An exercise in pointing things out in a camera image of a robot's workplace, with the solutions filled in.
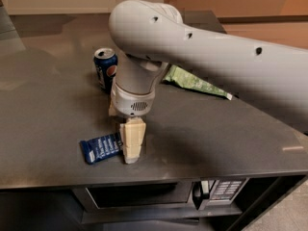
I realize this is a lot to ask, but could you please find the stainless steel microwave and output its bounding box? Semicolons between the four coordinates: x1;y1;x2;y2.
72;178;248;212

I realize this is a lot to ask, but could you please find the blue pepsi can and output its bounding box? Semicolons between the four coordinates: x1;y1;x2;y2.
93;47;117;93

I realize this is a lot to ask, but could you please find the green chip bag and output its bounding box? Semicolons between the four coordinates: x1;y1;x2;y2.
163;65;233;100

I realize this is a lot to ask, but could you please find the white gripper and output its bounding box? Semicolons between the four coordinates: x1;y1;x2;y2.
108;83;155;164

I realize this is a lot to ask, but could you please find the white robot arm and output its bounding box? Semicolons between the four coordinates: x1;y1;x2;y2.
109;0;308;133

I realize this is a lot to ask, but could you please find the dark under-table shelf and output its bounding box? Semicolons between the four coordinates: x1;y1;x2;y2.
60;191;242;225

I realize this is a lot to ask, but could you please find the blue rxbar blueberry wrapper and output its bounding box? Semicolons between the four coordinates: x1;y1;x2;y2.
80;132;123;165

